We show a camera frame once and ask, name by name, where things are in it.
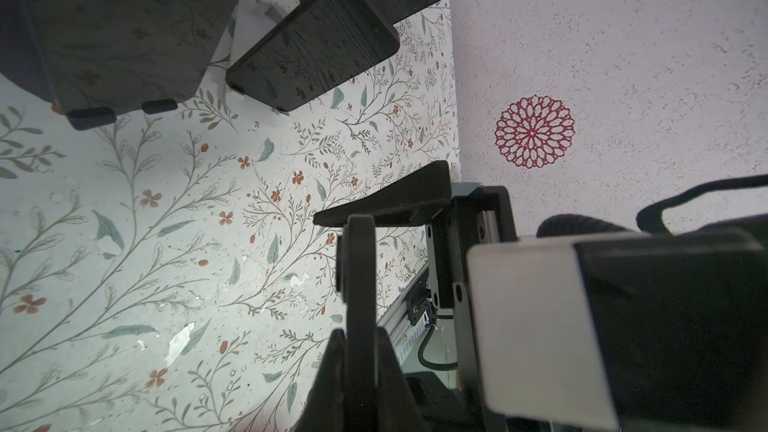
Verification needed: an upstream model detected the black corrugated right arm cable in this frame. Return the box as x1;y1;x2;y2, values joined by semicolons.
536;173;768;238

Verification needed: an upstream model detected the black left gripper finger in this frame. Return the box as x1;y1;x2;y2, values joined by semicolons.
294;329;345;432

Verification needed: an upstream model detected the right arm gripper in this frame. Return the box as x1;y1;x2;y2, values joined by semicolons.
313;160;517;432

